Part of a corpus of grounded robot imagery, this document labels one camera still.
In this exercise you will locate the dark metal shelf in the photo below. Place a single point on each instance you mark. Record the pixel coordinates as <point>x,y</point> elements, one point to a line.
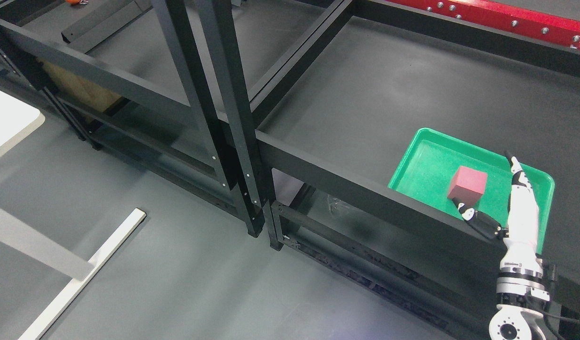
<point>259,154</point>
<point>152,53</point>

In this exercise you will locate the pink red block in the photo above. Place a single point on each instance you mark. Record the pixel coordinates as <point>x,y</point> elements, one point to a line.
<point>467,185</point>

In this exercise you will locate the dark metal shelf left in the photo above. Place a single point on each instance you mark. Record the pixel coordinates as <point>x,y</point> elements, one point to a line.
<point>152,53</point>

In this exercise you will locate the green plastic tray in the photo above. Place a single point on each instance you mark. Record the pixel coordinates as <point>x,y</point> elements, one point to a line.
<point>436,167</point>

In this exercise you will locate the dark metal shelf middle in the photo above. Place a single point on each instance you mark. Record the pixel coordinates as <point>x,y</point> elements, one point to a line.
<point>259,154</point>

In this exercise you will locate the brown cardboard box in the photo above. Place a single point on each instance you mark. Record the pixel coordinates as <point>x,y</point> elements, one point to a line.
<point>81,89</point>

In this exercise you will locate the red metal beam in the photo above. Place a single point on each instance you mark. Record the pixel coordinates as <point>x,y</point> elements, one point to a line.
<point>525,22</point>

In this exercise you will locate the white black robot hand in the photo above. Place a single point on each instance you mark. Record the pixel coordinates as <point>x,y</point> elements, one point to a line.
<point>520,233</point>

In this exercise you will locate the clear plastic bag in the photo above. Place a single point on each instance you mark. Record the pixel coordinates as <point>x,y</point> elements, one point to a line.
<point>338,208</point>

